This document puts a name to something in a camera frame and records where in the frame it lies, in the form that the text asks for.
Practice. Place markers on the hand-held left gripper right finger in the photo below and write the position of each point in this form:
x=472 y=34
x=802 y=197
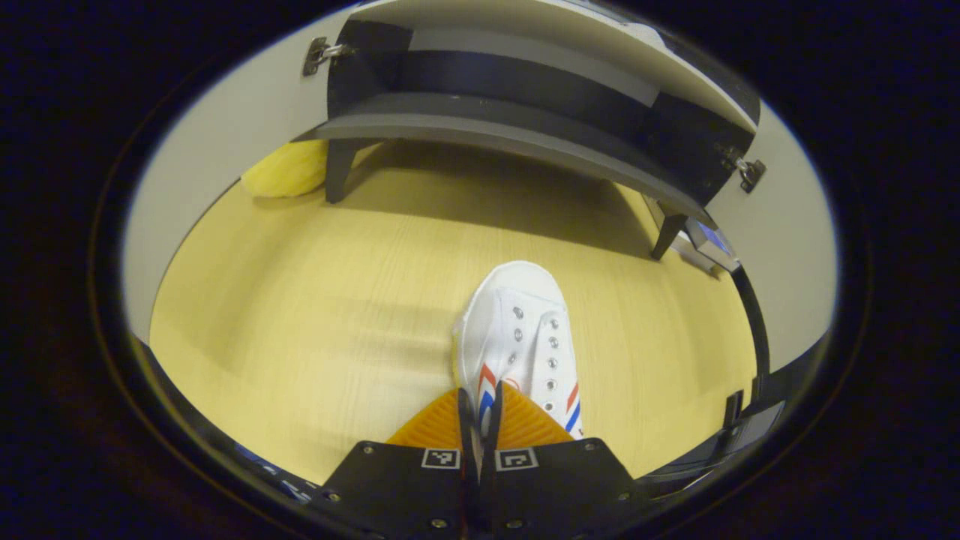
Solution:
x=562 y=487

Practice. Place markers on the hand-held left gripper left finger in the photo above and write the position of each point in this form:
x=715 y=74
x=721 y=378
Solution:
x=397 y=487

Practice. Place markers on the white canvas shoe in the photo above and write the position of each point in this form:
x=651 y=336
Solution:
x=517 y=330

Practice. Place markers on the grey cabinet door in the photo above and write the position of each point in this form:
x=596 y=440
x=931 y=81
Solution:
x=225 y=150
x=787 y=262

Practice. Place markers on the grey shoe cabinet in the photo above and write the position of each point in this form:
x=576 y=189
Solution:
x=525 y=127

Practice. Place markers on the metal door hinge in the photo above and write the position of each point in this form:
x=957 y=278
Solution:
x=321 y=54
x=748 y=171

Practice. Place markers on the yellow plush toy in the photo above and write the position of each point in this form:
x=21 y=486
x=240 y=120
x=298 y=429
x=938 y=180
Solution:
x=289 y=169

